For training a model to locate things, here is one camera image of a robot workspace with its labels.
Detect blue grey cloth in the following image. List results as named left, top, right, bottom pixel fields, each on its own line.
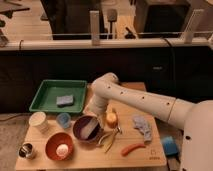
left=132, top=115, right=152, bottom=142

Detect white paper cup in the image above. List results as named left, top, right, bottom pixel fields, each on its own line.
left=28, top=112, right=49, bottom=133

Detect wooden board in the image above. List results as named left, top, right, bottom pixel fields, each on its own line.
left=14, top=81, right=168, bottom=171

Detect metal cup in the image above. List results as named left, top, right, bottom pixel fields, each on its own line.
left=18, top=143, right=36, bottom=159

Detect red sausage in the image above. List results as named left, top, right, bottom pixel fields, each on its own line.
left=121, top=143, right=145, bottom=156

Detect purple bowl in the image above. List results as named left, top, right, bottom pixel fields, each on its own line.
left=73, top=115, right=102, bottom=142

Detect red bowl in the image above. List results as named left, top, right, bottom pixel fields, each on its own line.
left=45, top=132, right=74, bottom=161

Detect blue sponge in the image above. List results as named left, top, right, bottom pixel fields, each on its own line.
left=56, top=95, right=74, bottom=106

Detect green plastic tray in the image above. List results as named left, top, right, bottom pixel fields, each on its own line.
left=29, top=80, right=87, bottom=114

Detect small blue cup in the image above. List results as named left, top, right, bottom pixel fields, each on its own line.
left=56, top=113, right=71, bottom=129

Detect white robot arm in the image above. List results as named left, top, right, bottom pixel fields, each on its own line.
left=88, top=73, right=213, bottom=171

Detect blue tape roll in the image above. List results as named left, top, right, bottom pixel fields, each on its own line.
left=161, top=136, right=179, bottom=156

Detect yellow tongs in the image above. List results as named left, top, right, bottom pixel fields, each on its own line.
left=97, top=126, right=122, bottom=153

